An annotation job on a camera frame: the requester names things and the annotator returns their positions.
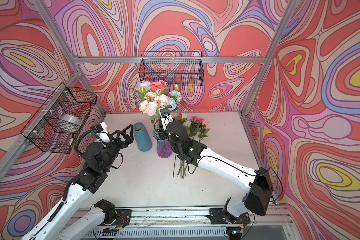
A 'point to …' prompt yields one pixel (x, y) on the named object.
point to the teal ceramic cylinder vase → (143, 140)
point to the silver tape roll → (71, 118)
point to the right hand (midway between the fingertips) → (164, 121)
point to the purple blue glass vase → (164, 147)
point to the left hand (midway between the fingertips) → (128, 127)
